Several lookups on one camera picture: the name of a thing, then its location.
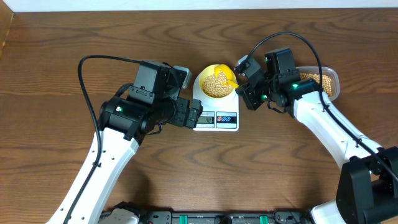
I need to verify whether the yellow measuring scoop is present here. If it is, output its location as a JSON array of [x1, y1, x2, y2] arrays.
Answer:
[[214, 64, 239, 89]]

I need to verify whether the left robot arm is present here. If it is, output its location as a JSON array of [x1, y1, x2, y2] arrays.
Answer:
[[49, 60, 203, 223]]

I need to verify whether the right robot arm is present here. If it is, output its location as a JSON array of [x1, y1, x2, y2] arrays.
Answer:
[[235, 48, 397, 223]]

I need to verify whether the white digital kitchen scale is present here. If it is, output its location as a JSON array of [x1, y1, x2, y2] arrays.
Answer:
[[193, 72, 239, 132]]

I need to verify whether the pale yellow bowl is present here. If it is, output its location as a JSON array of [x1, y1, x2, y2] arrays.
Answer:
[[199, 64, 238, 98]]

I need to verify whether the clear plastic soybean container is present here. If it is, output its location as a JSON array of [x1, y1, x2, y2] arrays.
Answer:
[[298, 66, 340, 101]]

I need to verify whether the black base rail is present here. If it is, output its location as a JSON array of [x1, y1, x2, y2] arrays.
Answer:
[[98, 202, 312, 224]]

